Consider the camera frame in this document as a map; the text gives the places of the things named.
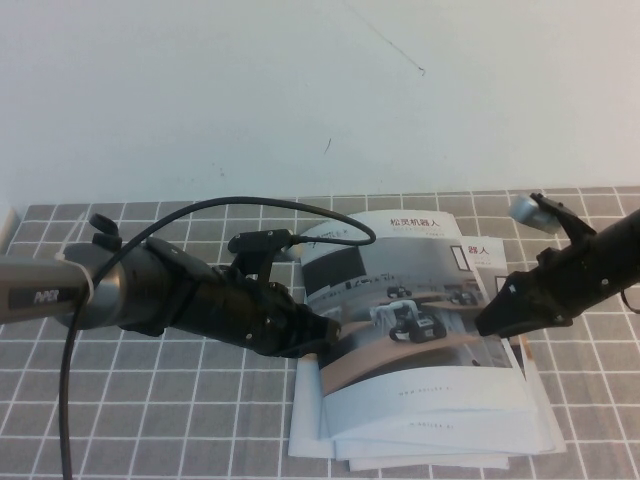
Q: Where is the thick black camera cable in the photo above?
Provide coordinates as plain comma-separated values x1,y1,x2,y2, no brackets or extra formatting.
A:
58,196,377,480

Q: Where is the large white brochure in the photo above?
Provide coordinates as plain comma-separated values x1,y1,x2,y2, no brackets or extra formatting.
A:
288,357,567,460

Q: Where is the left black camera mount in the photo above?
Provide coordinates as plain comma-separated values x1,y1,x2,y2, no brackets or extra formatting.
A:
232,247,276,284

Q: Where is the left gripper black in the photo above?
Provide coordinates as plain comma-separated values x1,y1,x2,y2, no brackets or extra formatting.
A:
187,267,343,361

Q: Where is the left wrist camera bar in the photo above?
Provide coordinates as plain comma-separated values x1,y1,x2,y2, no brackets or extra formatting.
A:
228,228,301,259

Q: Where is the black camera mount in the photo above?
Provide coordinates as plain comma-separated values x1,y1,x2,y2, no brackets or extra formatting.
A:
532,192,599,251
232,247,276,284

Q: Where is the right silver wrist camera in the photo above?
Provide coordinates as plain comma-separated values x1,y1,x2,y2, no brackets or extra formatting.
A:
508,193,561,235

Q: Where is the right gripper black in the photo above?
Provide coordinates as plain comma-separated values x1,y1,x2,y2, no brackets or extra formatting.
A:
474,234,616,340

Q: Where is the AgileX brochure with robot cover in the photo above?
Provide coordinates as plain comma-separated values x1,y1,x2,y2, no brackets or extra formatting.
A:
298,209,531,419
319,235,551,451

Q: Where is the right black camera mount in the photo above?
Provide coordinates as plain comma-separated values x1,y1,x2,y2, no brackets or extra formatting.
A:
532,192,599,251

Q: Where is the checked tablecloth with white grid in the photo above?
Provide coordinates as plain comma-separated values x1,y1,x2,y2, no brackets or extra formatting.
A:
0,187,640,480

